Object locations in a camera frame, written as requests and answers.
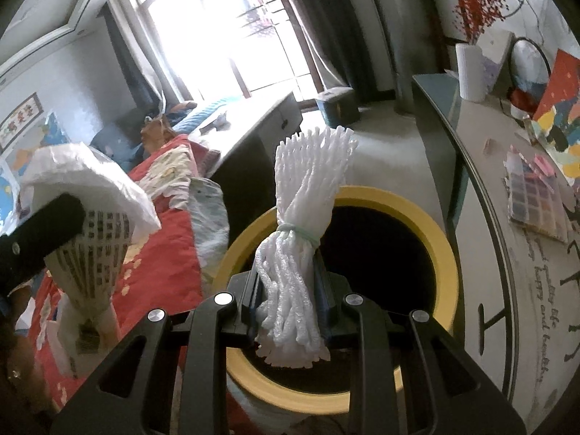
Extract white ribbed vase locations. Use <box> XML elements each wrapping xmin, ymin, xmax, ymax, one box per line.
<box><xmin>455</xmin><ymin>43</ymin><xmax>488</xmax><ymax>102</ymax></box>

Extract window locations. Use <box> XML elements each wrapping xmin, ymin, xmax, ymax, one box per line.
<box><xmin>129</xmin><ymin>0</ymin><xmax>327</xmax><ymax>100</ymax></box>

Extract pale blue cloth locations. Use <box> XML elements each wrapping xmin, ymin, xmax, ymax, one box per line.
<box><xmin>188</xmin><ymin>177</ymin><xmax>229</xmax><ymax>282</ymax></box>

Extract grey standing air conditioner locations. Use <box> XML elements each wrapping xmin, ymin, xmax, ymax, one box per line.
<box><xmin>381</xmin><ymin>0</ymin><xmax>447</xmax><ymax>116</ymax></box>

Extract white printed plastic bag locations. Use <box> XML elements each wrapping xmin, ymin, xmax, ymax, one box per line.
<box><xmin>20</xmin><ymin>142</ymin><xmax>161</xmax><ymax>379</ymax></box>

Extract yellow rimmed trash bin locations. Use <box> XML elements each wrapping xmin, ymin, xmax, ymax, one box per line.
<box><xmin>212</xmin><ymin>186</ymin><xmax>459</xmax><ymax>435</ymax></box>

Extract dark grey curtain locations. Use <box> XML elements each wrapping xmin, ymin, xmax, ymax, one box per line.
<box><xmin>106</xmin><ymin>0</ymin><xmax>166</xmax><ymax>107</ymax></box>
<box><xmin>272</xmin><ymin>0</ymin><xmax>399</xmax><ymax>100</ymax></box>

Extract red item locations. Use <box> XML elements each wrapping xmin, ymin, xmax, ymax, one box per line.
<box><xmin>510</xmin><ymin>88</ymin><xmax>540</xmax><ymax>114</ymax></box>

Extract framed wall picture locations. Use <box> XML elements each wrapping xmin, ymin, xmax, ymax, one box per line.
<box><xmin>0</xmin><ymin>93</ymin><xmax>44</xmax><ymax>152</ymax></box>

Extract white card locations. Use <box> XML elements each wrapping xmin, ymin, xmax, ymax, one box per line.
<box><xmin>480</xmin><ymin>32</ymin><xmax>515</xmax><ymax>96</ymax></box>

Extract colourful painted canvas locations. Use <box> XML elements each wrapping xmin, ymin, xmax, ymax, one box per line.
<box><xmin>528</xmin><ymin>49</ymin><xmax>580</xmax><ymax>179</ymax></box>

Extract orange plush toy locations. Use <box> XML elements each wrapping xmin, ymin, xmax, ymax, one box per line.
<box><xmin>140</xmin><ymin>115</ymin><xmax>177</xmax><ymax>150</ymax></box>

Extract small white object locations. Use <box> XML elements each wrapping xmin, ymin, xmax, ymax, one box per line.
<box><xmin>199</xmin><ymin>111</ymin><xmax>228</xmax><ymax>135</ymax></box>

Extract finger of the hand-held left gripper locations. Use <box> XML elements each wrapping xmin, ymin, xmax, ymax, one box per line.
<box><xmin>0</xmin><ymin>192</ymin><xmax>87</xmax><ymax>288</ymax></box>

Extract red floral quilt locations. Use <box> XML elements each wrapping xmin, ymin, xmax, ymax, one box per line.
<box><xmin>13</xmin><ymin>133</ymin><xmax>241</xmax><ymax>418</ymax></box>

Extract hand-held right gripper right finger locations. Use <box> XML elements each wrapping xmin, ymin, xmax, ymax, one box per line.
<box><xmin>317</xmin><ymin>267</ymin><xmax>529</xmax><ymax>435</ymax></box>

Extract teal storage box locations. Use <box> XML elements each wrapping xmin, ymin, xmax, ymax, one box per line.
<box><xmin>315</xmin><ymin>87</ymin><xmax>361</xmax><ymax>123</ymax></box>

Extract blue pillow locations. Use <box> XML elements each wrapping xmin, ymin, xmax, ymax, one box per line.
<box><xmin>174</xmin><ymin>97</ymin><xmax>241</xmax><ymax>134</ymax></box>

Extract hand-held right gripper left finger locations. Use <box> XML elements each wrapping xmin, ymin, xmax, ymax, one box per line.
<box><xmin>49</xmin><ymin>272</ymin><xmax>264</xmax><ymax>435</ymax></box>

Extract red berry branches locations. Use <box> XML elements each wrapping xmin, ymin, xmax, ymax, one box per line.
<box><xmin>453</xmin><ymin>0</ymin><xmax>510</xmax><ymax>46</ymax></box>

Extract grey low cabinet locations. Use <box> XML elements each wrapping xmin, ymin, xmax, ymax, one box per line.
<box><xmin>188</xmin><ymin>91</ymin><xmax>304</xmax><ymax>236</ymax></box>

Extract person's left hand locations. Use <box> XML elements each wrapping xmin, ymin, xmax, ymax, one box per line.
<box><xmin>0</xmin><ymin>317</ymin><xmax>50</xmax><ymax>418</ymax></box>

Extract white foam net sleeve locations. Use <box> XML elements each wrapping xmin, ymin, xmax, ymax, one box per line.
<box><xmin>254</xmin><ymin>126</ymin><xmax>360</xmax><ymax>368</ymax></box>

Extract dark grey long cabinet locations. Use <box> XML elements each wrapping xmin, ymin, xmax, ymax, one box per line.
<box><xmin>411</xmin><ymin>74</ymin><xmax>580</xmax><ymax>431</ymax></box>

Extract round black framed mirror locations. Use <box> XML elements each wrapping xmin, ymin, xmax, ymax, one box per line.
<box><xmin>510</xmin><ymin>37</ymin><xmax>554</xmax><ymax>100</ymax></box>

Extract wall map poster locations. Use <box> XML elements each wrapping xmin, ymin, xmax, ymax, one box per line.
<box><xmin>0</xmin><ymin>113</ymin><xmax>69</xmax><ymax>236</ymax></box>

